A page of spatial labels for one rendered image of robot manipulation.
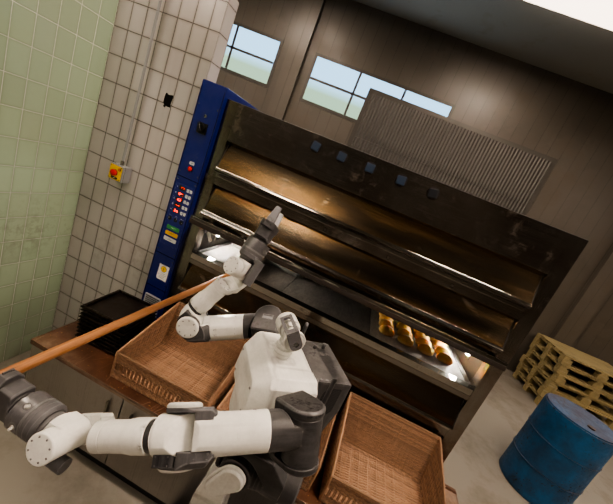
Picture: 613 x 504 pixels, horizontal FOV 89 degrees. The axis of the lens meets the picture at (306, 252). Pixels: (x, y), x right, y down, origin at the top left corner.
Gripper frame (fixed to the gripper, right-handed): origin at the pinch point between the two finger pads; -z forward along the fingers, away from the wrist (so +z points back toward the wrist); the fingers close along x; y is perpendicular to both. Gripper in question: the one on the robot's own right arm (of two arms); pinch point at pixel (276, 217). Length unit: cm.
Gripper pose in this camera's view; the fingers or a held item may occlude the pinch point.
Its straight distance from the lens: 115.2
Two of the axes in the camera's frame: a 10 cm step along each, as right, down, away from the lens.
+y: -8.5, -5.2, 0.9
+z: -5.3, 8.4, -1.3
